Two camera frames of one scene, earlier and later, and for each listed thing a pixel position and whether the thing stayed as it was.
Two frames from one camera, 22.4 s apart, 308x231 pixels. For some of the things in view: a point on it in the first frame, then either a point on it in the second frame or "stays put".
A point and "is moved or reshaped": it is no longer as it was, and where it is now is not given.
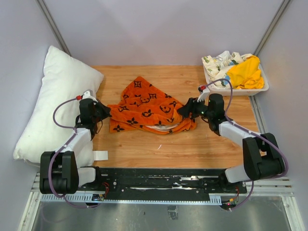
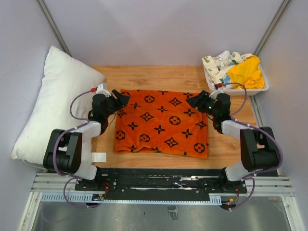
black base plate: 167,181 stays put
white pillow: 63,78 stays put
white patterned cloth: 218,67 stays put
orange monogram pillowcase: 144,108 is moved or reshaped
